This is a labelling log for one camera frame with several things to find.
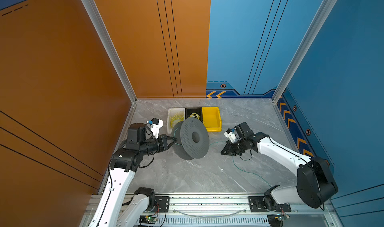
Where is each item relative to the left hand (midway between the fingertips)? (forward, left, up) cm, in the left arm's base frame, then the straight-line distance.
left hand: (176, 139), depth 68 cm
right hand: (+1, -22, -17) cm, 28 cm away
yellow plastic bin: (+32, -20, -26) cm, 46 cm away
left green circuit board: (-28, +13, -27) cm, 41 cm away
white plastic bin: (+33, +9, -20) cm, 39 cm away
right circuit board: (-27, -50, -25) cm, 62 cm away
